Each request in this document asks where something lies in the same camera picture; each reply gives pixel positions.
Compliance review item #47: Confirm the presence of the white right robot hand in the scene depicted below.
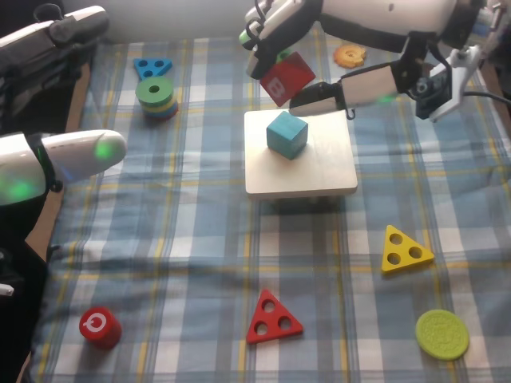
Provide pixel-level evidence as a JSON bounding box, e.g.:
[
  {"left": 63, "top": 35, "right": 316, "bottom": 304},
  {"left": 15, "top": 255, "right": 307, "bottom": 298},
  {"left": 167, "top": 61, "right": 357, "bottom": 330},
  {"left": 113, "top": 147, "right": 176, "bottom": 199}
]
[{"left": 239, "top": 0, "right": 456, "bottom": 116}]

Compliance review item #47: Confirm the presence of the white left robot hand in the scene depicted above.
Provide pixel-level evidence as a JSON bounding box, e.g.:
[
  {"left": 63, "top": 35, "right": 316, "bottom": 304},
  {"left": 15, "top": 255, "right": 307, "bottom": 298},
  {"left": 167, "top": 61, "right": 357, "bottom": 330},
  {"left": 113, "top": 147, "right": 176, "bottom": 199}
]
[{"left": 0, "top": 3, "right": 128, "bottom": 207}]

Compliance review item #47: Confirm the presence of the red wooden cube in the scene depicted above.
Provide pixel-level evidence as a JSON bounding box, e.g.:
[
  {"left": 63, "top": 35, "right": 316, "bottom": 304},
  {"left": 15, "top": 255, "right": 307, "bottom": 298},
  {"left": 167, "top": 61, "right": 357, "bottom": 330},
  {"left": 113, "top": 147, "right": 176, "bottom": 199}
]
[{"left": 259, "top": 51, "right": 316, "bottom": 108}]

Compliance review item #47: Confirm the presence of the teal wooden cube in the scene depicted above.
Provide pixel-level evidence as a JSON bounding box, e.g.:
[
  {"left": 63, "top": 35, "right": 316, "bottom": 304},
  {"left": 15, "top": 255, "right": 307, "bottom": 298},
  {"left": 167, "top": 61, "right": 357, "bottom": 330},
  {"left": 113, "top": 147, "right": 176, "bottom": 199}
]
[{"left": 266, "top": 110, "right": 309, "bottom": 160}]

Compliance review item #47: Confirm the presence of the blue triangle block with holes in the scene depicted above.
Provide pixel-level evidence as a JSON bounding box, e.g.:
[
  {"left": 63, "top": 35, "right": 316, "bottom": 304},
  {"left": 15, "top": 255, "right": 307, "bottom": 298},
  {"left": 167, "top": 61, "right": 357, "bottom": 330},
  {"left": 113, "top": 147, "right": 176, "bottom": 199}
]
[{"left": 133, "top": 58, "right": 173, "bottom": 79}]

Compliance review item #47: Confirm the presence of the red cylinder block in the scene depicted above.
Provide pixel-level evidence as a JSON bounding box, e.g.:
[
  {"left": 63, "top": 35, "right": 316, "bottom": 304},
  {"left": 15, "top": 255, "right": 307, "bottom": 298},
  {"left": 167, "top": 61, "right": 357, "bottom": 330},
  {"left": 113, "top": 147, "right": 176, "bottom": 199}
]
[{"left": 78, "top": 306, "right": 123, "bottom": 351}]

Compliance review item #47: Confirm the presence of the yellow triangle block with holes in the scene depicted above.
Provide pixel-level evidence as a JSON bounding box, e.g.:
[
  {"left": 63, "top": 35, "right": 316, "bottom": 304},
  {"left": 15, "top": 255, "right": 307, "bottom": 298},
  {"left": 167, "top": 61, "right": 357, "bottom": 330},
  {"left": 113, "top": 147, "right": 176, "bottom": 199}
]
[{"left": 380, "top": 224, "right": 435, "bottom": 276}]

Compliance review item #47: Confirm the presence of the red triangle block with holes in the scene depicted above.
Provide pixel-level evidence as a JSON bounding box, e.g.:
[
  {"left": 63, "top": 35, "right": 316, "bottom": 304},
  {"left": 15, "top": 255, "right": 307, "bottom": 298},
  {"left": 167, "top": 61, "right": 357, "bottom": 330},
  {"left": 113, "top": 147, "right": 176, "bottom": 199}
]
[{"left": 245, "top": 289, "right": 303, "bottom": 345}]

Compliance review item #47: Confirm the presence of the tan toy cookie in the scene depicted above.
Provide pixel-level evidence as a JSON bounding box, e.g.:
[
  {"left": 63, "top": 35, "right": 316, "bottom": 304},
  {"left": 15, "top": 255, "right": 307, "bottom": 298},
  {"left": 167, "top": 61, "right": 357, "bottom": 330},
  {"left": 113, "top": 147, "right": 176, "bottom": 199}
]
[{"left": 333, "top": 44, "right": 367, "bottom": 69}]

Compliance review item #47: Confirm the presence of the blue plaid cloth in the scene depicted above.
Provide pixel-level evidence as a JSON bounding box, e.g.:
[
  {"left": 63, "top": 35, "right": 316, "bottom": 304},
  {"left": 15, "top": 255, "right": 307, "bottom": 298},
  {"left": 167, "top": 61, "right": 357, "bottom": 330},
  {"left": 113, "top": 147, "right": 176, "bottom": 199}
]
[{"left": 30, "top": 19, "right": 511, "bottom": 383}]

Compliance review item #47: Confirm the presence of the small white table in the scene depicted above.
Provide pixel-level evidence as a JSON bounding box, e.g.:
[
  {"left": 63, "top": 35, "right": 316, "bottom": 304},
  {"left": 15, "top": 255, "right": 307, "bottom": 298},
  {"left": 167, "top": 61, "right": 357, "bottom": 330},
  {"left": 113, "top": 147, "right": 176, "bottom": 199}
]
[{"left": 244, "top": 109, "right": 358, "bottom": 204}]

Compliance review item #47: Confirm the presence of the green round cookie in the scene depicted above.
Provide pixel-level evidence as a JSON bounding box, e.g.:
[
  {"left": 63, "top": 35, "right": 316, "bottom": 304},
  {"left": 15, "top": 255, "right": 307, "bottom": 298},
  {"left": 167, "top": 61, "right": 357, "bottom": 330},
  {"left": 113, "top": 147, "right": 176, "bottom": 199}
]
[{"left": 414, "top": 309, "right": 470, "bottom": 362}]

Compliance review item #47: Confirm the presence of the green wooden stacking ring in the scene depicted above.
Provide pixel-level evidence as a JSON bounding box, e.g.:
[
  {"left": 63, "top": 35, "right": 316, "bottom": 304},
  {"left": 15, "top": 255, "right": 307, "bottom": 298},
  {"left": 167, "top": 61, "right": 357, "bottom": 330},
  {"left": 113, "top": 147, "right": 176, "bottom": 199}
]
[{"left": 134, "top": 76, "right": 175, "bottom": 105}]

